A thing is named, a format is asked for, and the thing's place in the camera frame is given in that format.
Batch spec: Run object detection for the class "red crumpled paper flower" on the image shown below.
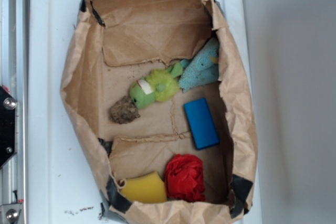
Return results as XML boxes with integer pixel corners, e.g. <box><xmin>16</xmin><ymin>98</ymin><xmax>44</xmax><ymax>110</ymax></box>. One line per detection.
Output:
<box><xmin>164</xmin><ymin>154</ymin><xmax>205</xmax><ymax>202</ymax></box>

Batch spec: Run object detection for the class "brown paper-lined cardboard box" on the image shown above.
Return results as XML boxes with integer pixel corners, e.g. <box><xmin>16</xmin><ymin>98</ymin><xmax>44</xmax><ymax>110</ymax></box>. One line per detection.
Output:
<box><xmin>61</xmin><ymin>0</ymin><xmax>258</xmax><ymax>223</ymax></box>

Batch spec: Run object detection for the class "blue rectangular block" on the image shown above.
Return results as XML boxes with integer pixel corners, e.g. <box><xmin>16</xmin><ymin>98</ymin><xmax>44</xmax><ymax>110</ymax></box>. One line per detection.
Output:
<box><xmin>184</xmin><ymin>98</ymin><xmax>219</xmax><ymax>150</ymax></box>

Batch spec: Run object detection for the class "green plush animal toy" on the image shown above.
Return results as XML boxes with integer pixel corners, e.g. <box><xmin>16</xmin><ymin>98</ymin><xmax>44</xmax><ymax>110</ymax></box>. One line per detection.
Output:
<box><xmin>129</xmin><ymin>62</ymin><xmax>183</xmax><ymax>109</ymax></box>

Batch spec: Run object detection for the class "light blue terry cloth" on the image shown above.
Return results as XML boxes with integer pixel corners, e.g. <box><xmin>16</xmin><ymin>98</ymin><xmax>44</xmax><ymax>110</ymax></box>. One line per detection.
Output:
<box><xmin>179</xmin><ymin>37</ymin><xmax>219</xmax><ymax>92</ymax></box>

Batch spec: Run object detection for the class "yellow sponge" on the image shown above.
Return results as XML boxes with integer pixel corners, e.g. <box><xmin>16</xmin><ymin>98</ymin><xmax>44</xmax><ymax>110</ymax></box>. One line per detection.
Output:
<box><xmin>121</xmin><ymin>172</ymin><xmax>167</xmax><ymax>204</ymax></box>

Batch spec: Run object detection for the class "brown rough rock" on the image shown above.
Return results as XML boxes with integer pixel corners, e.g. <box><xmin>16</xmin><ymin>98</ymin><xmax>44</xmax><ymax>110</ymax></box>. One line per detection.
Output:
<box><xmin>109</xmin><ymin>96</ymin><xmax>140</xmax><ymax>124</ymax></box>

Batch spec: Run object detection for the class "aluminium frame rail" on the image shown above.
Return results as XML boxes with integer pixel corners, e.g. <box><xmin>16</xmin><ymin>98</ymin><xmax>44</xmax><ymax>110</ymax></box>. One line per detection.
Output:
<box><xmin>1</xmin><ymin>0</ymin><xmax>29</xmax><ymax>223</ymax></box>

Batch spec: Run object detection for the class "black metal bracket plate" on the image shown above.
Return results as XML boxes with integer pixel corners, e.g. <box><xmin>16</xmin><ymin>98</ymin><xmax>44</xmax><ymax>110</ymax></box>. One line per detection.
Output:
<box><xmin>0</xmin><ymin>86</ymin><xmax>17</xmax><ymax>168</ymax></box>

